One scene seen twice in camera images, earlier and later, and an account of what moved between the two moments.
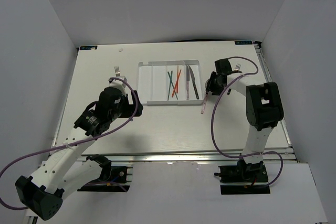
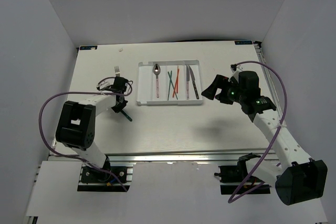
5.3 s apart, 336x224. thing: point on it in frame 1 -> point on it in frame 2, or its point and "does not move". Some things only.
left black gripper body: x=125 y=109 -> x=119 y=107
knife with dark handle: x=194 y=83 does not move
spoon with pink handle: x=204 y=103 -> x=156 y=70
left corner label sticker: x=82 y=48 does not move
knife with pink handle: x=187 y=82 does not move
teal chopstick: x=172 y=85 does not move
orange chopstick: x=177 y=80 does not move
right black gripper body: x=213 y=85 -> x=232 y=94
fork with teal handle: x=117 y=71 does not move
